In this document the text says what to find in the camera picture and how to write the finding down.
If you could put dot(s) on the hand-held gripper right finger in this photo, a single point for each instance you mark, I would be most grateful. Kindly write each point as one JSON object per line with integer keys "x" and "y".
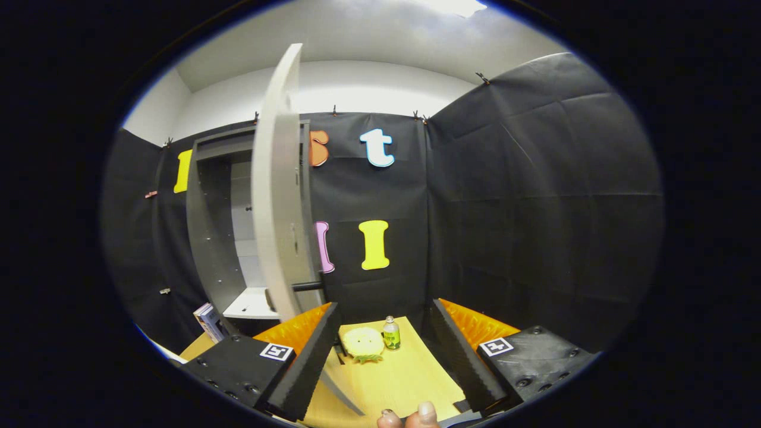
{"x": 461, "y": 362}

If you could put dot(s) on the black backdrop cloth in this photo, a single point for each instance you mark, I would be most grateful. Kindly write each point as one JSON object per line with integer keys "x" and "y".
{"x": 535, "y": 208}

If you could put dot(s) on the yellow pineapple plush toy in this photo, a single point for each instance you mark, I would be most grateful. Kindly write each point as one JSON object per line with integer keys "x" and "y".
{"x": 362, "y": 343}

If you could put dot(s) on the grey shoe cabinet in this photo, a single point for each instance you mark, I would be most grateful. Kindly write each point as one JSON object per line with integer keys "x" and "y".
{"x": 208, "y": 238}

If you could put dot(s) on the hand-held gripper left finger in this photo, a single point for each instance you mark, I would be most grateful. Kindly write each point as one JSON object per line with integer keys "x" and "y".
{"x": 309, "y": 362}

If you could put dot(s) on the long ceiling light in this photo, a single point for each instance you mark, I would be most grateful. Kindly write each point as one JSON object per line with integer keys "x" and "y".
{"x": 452, "y": 7}

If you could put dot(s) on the small green bottle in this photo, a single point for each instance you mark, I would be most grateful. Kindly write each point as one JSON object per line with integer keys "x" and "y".
{"x": 391, "y": 336}

